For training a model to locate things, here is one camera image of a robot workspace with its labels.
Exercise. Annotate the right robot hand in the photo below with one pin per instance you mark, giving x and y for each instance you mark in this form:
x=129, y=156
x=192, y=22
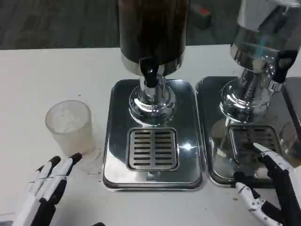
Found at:
x=289, y=188

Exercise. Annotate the clear ribbed glass cup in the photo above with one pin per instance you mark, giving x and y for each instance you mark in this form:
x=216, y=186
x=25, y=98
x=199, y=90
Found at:
x=70, y=131

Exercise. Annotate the slotted grid, dark dispenser tray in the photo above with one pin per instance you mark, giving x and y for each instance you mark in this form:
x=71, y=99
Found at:
x=152, y=148

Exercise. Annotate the slotted grid, clear dispenser tray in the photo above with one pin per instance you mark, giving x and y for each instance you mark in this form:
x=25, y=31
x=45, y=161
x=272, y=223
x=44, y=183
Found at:
x=249, y=136

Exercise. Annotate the black tap lever, clear dispenser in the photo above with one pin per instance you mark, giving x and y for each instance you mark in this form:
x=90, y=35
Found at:
x=282, y=68

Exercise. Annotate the dark drink dispenser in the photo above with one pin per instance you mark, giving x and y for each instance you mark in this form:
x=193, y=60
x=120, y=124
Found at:
x=152, y=28

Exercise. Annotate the clear steel drink dispenser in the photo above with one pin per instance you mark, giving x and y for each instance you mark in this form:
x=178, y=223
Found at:
x=254, y=47

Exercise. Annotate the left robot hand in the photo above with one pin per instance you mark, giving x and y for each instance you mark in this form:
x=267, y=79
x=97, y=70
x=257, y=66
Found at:
x=44, y=186

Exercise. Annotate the black box with red label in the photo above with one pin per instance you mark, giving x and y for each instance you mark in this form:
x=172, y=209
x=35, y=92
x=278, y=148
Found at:
x=201, y=15

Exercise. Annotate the steel tray under clear dispenser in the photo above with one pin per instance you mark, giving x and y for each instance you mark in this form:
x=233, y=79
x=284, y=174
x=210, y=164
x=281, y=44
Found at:
x=211, y=106

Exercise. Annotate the steel tray under dark dispenser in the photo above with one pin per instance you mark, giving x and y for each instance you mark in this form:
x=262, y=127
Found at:
x=117, y=141

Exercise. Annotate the black tap lever, dark dispenser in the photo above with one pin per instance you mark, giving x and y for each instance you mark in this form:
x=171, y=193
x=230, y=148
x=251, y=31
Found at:
x=150, y=73

